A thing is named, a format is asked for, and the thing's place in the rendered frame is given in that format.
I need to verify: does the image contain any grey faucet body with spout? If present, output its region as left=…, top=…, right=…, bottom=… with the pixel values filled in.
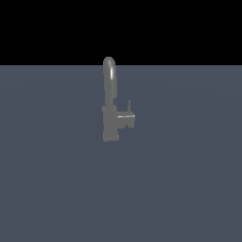
left=101, top=56, right=121, bottom=143

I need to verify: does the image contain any grey faucet handle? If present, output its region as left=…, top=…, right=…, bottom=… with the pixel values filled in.
left=116, top=99, right=137, bottom=130

